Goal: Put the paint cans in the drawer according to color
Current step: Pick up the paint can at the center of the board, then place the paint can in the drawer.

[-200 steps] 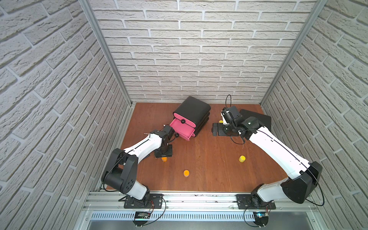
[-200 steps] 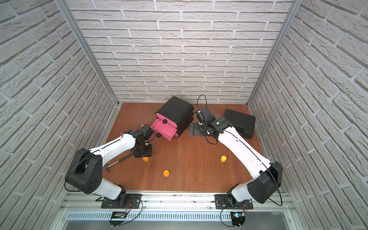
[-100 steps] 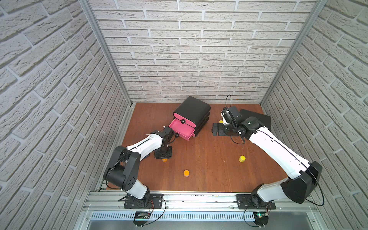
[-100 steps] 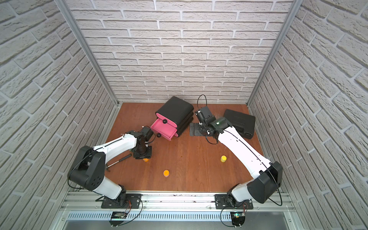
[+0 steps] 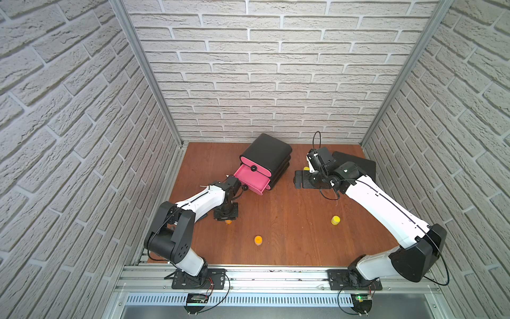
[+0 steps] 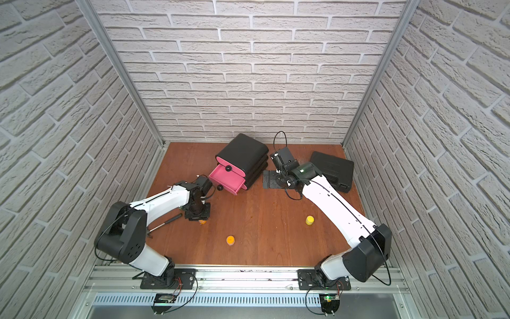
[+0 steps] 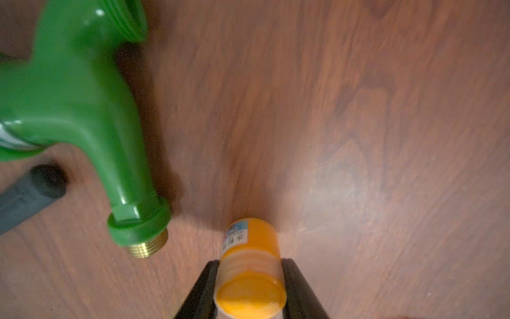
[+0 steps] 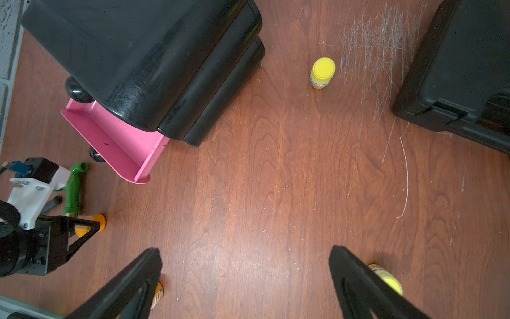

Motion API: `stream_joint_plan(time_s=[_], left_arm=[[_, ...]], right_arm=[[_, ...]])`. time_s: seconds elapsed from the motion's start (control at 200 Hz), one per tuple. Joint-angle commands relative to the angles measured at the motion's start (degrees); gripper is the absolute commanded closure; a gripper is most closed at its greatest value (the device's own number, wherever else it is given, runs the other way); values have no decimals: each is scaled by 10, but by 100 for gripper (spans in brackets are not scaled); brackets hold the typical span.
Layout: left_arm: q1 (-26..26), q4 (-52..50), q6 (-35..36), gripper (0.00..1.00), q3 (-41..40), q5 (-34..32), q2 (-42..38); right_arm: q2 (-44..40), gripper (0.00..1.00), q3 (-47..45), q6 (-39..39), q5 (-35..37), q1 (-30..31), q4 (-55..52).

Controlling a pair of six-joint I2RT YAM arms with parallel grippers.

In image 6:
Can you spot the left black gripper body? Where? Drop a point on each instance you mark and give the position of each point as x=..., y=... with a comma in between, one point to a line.
x=197, y=213

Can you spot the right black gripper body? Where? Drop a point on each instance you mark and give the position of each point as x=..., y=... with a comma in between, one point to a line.
x=280, y=178

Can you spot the black pink drawer cabinet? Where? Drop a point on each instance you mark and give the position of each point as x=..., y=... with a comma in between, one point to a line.
x=239, y=164

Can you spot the orange paint can front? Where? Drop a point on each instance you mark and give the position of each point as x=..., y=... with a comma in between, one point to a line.
x=230, y=240

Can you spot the yellow paint can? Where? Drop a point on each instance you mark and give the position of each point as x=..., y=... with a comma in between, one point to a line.
x=309, y=220

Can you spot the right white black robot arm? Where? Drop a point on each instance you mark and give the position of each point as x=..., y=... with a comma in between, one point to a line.
x=369, y=244

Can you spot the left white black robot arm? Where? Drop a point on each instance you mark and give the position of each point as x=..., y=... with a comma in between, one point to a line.
x=124, y=230

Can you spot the black plastic tool case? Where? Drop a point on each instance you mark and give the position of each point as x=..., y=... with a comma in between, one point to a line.
x=338, y=171

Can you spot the left controller box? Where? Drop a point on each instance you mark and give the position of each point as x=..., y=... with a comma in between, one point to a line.
x=163, y=303

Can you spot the controller box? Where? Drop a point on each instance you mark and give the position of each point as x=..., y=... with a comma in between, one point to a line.
x=329, y=304
x=163, y=303

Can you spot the right controller box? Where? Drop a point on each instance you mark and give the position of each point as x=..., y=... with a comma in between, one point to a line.
x=329, y=304

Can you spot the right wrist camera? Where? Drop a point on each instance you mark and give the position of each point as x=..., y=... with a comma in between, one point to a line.
x=284, y=160

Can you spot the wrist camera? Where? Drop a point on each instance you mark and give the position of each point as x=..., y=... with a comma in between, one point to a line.
x=204, y=184
x=284, y=160

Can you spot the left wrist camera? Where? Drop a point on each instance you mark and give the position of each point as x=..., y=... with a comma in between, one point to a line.
x=204, y=184

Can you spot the black handled hammer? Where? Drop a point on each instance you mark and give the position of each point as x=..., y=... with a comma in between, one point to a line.
x=149, y=232

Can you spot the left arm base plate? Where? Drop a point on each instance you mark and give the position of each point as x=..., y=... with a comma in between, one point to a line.
x=175, y=279

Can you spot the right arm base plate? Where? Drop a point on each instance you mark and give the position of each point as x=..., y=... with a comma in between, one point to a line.
x=310, y=278

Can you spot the aluminium front rail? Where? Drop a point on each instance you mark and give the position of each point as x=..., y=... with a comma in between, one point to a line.
x=215, y=278

